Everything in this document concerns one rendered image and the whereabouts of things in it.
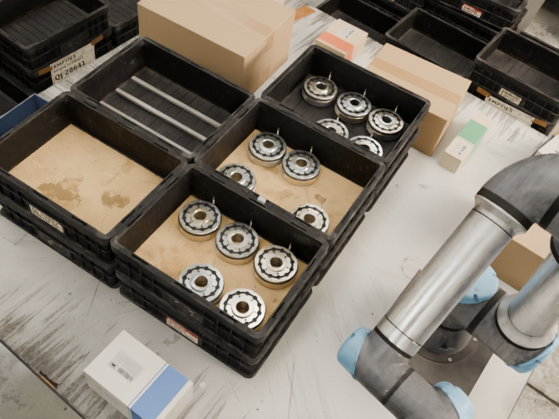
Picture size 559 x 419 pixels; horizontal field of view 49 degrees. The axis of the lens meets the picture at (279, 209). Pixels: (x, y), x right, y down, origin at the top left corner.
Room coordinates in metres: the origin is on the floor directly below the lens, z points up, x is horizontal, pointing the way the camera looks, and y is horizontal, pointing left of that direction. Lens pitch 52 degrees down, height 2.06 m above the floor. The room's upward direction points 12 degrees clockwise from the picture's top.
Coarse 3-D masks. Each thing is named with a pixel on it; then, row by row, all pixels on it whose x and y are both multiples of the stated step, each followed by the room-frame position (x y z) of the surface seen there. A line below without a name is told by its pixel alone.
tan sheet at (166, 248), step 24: (168, 240) 0.79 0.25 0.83; (192, 240) 0.80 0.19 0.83; (264, 240) 0.84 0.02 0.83; (168, 264) 0.72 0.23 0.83; (192, 264) 0.74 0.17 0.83; (216, 264) 0.75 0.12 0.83; (240, 264) 0.76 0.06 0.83; (264, 288) 0.71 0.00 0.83; (288, 288) 0.72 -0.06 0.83; (240, 312) 0.64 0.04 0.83
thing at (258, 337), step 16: (176, 176) 0.91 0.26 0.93; (208, 176) 0.93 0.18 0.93; (160, 192) 0.85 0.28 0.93; (240, 192) 0.90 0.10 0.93; (144, 208) 0.80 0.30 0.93; (128, 224) 0.74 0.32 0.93; (288, 224) 0.84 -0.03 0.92; (112, 240) 0.70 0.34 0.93; (320, 240) 0.81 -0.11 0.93; (128, 256) 0.66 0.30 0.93; (320, 256) 0.76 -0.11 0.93; (144, 272) 0.65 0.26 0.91; (160, 272) 0.64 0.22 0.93; (304, 272) 0.72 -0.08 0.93; (176, 288) 0.61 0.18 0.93; (208, 304) 0.59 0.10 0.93; (288, 304) 0.63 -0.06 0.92; (224, 320) 0.57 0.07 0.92; (272, 320) 0.58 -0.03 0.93; (256, 336) 0.54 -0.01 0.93
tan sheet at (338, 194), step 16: (240, 144) 1.14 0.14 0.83; (224, 160) 1.07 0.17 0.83; (240, 160) 1.08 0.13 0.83; (256, 176) 1.04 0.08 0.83; (272, 176) 1.05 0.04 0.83; (320, 176) 1.09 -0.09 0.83; (336, 176) 1.10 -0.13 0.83; (256, 192) 0.99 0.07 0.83; (272, 192) 1.00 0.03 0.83; (288, 192) 1.01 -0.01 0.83; (304, 192) 1.02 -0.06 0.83; (320, 192) 1.03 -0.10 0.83; (336, 192) 1.04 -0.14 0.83; (352, 192) 1.05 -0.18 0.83; (288, 208) 0.96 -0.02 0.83; (336, 208) 0.99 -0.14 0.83; (336, 224) 0.94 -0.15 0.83
